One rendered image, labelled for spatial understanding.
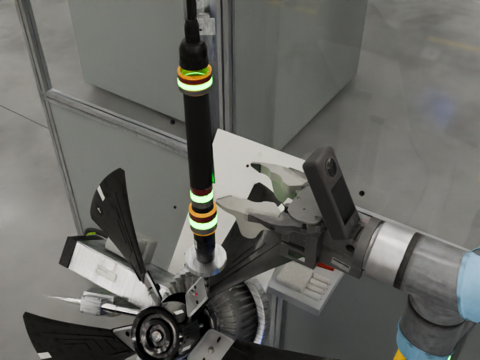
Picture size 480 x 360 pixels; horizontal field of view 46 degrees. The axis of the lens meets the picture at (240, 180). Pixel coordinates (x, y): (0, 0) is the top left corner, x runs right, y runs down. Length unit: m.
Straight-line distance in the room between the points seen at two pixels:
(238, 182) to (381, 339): 0.95
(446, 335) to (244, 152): 0.75
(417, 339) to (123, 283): 0.80
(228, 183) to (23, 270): 1.83
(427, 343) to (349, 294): 1.22
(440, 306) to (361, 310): 1.31
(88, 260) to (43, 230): 1.77
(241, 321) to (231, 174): 0.35
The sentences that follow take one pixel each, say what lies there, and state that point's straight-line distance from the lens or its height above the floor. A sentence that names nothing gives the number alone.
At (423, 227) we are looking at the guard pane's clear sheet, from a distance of 1.68.
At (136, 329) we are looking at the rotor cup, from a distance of 1.18.
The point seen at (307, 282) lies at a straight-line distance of 1.68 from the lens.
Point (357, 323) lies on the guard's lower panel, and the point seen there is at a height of 0.50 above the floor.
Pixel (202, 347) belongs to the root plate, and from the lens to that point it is 1.18.
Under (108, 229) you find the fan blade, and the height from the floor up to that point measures 1.26.
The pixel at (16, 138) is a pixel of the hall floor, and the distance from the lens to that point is 3.92.
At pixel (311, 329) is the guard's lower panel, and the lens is 2.25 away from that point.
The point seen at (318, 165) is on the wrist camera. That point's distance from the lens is 0.67.
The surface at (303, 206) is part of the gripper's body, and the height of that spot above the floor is 1.67.
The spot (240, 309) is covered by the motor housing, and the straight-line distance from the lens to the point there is 1.28.
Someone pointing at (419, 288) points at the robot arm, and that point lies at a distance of 0.71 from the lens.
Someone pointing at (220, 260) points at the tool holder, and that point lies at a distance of 0.95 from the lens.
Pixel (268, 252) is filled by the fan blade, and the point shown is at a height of 1.39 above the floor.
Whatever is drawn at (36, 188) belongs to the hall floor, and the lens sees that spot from 3.48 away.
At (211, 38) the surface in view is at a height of 1.57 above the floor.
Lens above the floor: 2.18
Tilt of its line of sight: 41 degrees down
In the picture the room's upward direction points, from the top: straight up
